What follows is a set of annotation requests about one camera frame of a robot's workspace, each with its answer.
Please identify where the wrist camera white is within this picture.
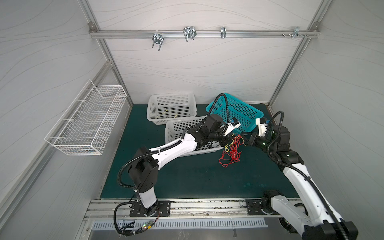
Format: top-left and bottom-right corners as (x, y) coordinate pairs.
(223, 117), (241, 136)
(255, 118), (268, 137)

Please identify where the red cable tangle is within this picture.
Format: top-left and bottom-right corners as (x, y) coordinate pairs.
(218, 134), (244, 168)

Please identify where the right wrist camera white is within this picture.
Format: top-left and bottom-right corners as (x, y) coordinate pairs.
(255, 118), (268, 137)

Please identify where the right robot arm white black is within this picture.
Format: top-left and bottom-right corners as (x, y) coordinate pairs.
(248, 111), (359, 240)

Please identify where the white plastic basket near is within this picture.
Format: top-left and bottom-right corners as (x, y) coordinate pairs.
(165, 117), (224, 157)

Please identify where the metal hook clamp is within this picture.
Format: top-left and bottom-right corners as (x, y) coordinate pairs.
(152, 33), (164, 51)
(221, 27), (227, 39)
(282, 27), (309, 39)
(183, 27), (197, 42)

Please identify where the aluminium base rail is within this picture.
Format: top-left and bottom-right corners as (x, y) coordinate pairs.
(83, 197), (304, 221)

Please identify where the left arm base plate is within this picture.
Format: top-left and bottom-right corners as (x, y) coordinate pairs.
(130, 201), (171, 218)

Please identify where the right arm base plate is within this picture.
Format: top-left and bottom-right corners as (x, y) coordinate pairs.
(241, 199), (271, 216)

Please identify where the white vented cable duct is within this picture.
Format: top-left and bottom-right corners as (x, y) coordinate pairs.
(92, 218), (268, 231)

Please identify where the teal plastic basket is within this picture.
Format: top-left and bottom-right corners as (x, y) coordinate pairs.
(212, 93), (264, 134)

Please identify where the yellow cable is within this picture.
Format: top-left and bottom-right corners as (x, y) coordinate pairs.
(224, 139), (248, 152)
(157, 108), (179, 119)

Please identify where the white plastic basket far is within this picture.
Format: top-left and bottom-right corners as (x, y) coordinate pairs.
(147, 93), (197, 125)

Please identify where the white plastic basket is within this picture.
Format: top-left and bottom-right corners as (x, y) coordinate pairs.
(165, 117), (224, 157)
(147, 93), (197, 125)

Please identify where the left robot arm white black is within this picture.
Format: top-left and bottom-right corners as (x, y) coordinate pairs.
(117, 93), (240, 212)

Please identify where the aluminium crossbar rail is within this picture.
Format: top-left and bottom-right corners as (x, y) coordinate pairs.
(90, 29), (321, 39)

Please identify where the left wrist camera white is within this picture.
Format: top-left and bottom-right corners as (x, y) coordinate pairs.
(223, 117), (241, 136)

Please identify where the white wire wall basket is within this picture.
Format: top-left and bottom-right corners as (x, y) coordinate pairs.
(45, 80), (128, 156)

